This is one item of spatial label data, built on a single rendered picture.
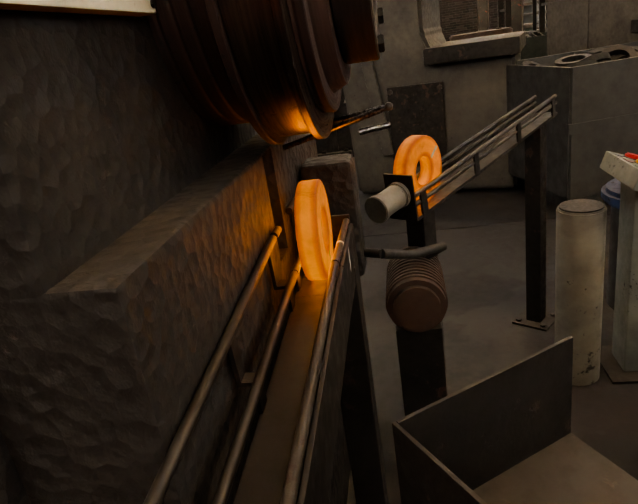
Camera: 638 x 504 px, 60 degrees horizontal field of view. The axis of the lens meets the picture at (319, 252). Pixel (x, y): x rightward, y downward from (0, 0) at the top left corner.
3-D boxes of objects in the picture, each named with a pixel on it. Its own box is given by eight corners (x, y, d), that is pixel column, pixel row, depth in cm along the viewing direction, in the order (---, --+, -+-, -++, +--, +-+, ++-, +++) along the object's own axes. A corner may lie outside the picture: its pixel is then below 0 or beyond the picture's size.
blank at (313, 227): (288, 204, 76) (312, 201, 76) (302, 168, 90) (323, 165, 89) (306, 299, 83) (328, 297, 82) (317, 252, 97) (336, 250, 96)
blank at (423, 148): (412, 217, 129) (424, 218, 127) (383, 175, 119) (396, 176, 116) (436, 165, 134) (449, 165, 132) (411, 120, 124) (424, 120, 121)
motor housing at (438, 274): (405, 486, 131) (382, 283, 112) (403, 425, 151) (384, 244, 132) (460, 485, 129) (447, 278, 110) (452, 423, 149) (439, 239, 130)
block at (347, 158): (313, 282, 111) (294, 166, 103) (318, 266, 119) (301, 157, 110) (365, 278, 110) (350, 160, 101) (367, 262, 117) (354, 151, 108)
